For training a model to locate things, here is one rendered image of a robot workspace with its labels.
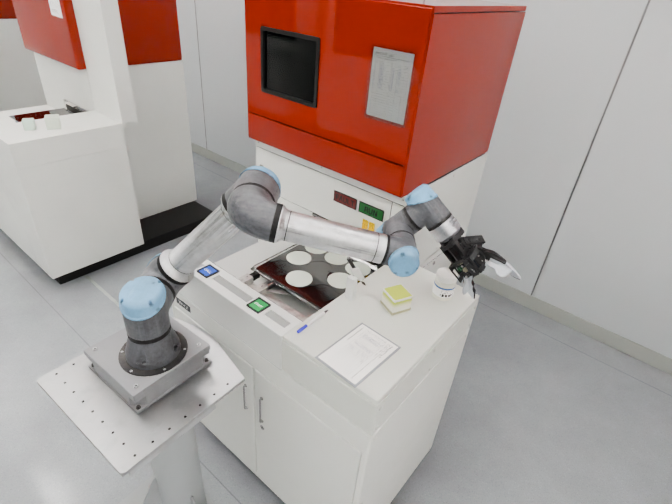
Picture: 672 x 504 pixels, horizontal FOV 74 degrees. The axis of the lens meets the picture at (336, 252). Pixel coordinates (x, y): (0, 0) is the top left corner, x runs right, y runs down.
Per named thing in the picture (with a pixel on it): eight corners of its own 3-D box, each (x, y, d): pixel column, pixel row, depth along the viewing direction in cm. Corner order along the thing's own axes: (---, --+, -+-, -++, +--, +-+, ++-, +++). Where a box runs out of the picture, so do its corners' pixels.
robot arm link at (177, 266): (123, 293, 127) (249, 174, 106) (144, 264, 139) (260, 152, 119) (158, 317, 131) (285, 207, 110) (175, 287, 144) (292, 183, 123)
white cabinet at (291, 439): (282, 352, 256) (285, 229, 211) (428, 458, 207) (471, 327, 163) (186, 422, 212) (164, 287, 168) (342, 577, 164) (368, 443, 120)
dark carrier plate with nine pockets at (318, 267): (315, 237, 193) (315, 236, 192) (380, 270, 175) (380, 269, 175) (255, 268, 169) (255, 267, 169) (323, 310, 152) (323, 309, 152)
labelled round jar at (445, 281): (437, 286, 157) (443, 264, 152) (455, 295, 153) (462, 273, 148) (427, 295, 152) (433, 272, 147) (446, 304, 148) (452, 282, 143)
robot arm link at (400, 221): (374, 245, 116) (408, 220, 111) (372, 224, 125) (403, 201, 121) (393, 264, 119) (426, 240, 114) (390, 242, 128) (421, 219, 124)
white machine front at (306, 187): (260, 212, 223) (259, 134, 201) (396, 282, 182) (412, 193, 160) (256, 214, 221) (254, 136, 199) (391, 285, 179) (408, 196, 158)
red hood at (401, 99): (351, 110, 246) (363, -14, 214) (488, 151, 205) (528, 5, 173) (246, 137, 196) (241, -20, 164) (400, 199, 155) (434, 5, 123)
